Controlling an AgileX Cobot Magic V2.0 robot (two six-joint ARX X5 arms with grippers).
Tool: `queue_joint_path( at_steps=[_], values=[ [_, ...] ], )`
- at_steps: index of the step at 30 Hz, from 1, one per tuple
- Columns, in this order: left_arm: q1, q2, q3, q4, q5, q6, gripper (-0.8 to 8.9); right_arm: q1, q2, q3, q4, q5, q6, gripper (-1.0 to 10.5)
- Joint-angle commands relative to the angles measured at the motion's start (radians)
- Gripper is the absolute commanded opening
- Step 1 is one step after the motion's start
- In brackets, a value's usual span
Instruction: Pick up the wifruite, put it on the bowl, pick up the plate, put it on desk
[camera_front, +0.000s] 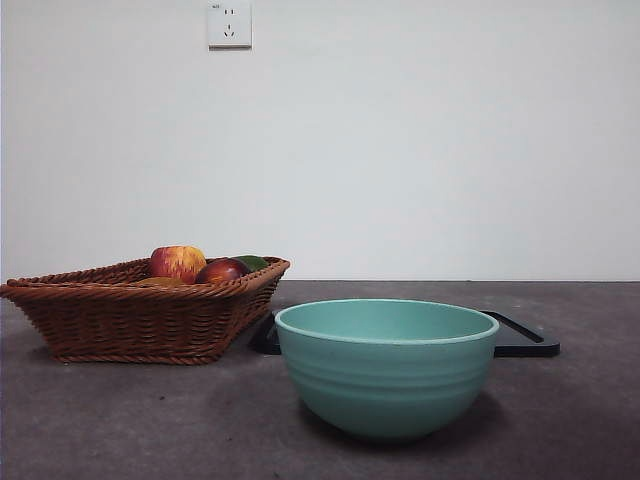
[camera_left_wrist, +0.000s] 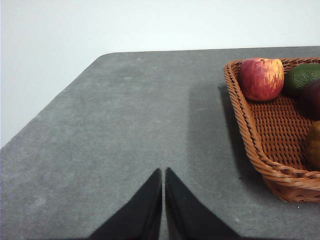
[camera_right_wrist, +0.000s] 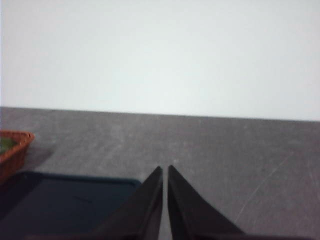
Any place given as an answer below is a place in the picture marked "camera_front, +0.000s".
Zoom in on red yellow apple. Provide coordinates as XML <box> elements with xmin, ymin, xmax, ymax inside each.
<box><xmin>148</xmin><ymin>244</ymin><xmax>208</xmax><ymax>284</ymax></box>

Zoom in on green fruit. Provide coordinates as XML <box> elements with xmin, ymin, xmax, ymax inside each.
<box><xmin>234</xmin><ymin>254</ymin><xmax>270</xmax><ymax>274</ymax></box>

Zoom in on dark rectangular tray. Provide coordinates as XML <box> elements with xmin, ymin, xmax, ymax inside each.
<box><xmin>249</xmin><ymin>308</ymin><xmax>561</xmax><ymax>358</ymax></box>

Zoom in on teal ribbed bowl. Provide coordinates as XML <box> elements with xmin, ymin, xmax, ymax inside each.
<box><xmin>274</xmin><ymin>298</ymin><xmax>501</xmax><ymax>443</ymax></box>

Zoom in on brown kiwi fruit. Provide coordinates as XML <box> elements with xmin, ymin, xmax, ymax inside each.
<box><xmin>134</xmin><ymin>276</ymin><xmax>189</xmax><ymax>288</ymax></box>

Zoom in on dark red plum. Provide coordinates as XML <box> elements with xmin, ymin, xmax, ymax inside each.
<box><xmin>194</xmin><ymin>257</ymin><xmax>251</xmax><ymax>285</ymax></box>

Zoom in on brown wicker basket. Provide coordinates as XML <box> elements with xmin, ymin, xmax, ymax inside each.
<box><xmin>0</xmin><ymin>255</ymin><xmax>292</xmax><ymax>365</ymax></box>

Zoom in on white wall socket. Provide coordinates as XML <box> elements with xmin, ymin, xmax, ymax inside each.
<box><xmin>207</xmin><ymin>0</ymin><xmax>253</xmax><ymax>50</ymax></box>

